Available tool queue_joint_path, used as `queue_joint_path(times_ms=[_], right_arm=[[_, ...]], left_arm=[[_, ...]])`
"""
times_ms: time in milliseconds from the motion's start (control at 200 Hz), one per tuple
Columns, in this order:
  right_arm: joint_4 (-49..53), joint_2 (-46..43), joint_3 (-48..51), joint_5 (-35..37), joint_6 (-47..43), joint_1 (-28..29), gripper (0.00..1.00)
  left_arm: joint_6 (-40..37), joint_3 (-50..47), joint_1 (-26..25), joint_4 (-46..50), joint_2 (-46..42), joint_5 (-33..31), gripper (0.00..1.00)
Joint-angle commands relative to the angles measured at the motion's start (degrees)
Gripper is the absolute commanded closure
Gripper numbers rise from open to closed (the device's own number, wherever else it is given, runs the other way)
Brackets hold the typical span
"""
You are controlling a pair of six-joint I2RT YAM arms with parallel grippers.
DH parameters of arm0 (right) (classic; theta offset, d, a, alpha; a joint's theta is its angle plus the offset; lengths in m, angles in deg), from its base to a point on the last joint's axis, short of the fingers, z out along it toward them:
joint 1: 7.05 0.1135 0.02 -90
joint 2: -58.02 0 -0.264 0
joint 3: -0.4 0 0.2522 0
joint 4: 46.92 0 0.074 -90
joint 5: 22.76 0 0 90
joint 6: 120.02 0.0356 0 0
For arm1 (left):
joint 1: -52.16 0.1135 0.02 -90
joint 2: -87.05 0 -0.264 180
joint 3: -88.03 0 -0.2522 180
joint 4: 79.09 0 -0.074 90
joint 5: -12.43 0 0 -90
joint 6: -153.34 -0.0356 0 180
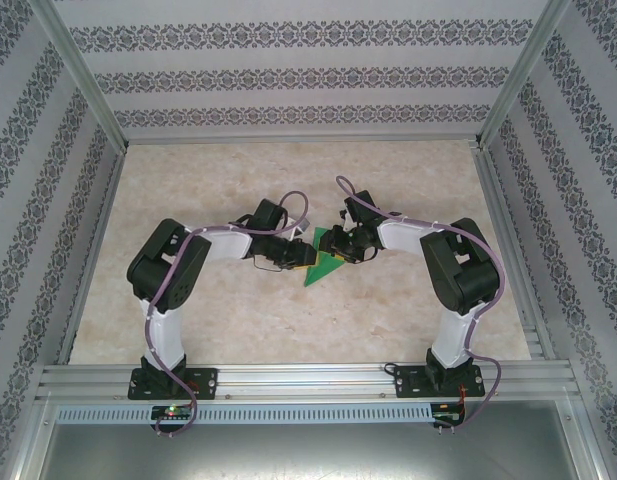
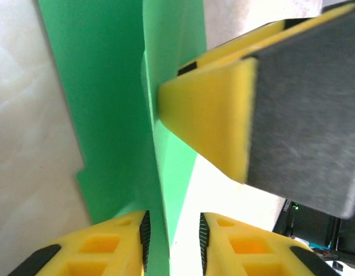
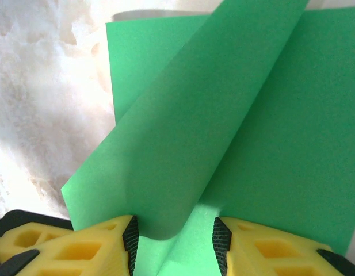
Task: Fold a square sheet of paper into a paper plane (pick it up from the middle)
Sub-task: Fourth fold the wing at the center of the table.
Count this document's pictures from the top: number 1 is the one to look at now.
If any green paper sheet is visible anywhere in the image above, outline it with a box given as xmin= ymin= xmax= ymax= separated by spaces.
xmin=302 ymin=225 xmax=350 ymax=289

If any sheet metal tray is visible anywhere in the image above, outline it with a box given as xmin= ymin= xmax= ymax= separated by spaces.
xmin=37 ymin=422 xmax=602 ymax=480

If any left gripper thin black wire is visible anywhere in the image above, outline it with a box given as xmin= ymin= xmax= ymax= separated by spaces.
xmin=251 ymin=252 xmax=284 ymax=274

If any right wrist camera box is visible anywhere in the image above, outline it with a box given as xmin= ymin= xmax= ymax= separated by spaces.
xmin=343 ymin=189 xmax=379 ymax=226

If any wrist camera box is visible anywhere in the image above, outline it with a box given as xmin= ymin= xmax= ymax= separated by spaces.
xmin=343 ymin=189 xmax=379 ymax=226
xmin=251 ymin=198 xmax=285 ymax=232

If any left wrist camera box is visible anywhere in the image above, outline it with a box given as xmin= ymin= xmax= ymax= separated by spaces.
xmin=251 ymin=198 xmax=285 ymax=232

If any aluminium mounting rail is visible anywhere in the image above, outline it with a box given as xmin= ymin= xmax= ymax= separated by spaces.
xmin=35 ymin=362 xmax=582 ymax=401

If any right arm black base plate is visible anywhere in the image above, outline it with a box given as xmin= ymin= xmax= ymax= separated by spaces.
xmin=393 ymin=364 xmax=487 ymax=400

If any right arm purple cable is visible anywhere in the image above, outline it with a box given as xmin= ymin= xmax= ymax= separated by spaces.
xmin=334 ymin=174 xmax=504 ymax=434

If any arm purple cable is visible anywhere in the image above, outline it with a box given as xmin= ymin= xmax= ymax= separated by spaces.
xmin=143 ymin=191 xmax=310 ymax=439
xmin=334 ymin=174 xmax=504 ymax=434

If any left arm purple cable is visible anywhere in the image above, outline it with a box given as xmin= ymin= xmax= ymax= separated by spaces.
xmin=143 ymin=191 xmax=310 ymax=439

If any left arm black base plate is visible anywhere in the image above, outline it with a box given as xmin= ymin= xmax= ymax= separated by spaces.
xmin=127 ymin=367 xmax=220 ymax=401

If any slotted grey cable duct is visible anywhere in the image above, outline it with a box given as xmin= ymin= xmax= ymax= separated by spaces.
xmin=55 ymin=402 xmax=469 ymax=425

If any aluminium frame post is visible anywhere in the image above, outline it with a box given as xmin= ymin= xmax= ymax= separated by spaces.
xmin=30 ymin=0 xmax=129 ymax=151
xmin=475 ymin=0 xmax=572 ymax=149

